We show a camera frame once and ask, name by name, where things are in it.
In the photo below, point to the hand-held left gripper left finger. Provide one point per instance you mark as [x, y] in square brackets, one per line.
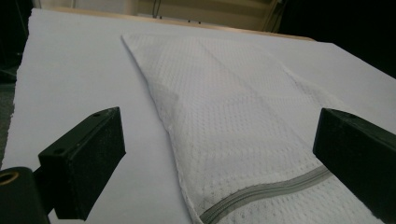
[84, 158]

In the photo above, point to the white waffle towel grey stripe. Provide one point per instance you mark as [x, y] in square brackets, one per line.
[236, 124]

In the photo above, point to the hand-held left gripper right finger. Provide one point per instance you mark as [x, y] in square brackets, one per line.
[358, 155]

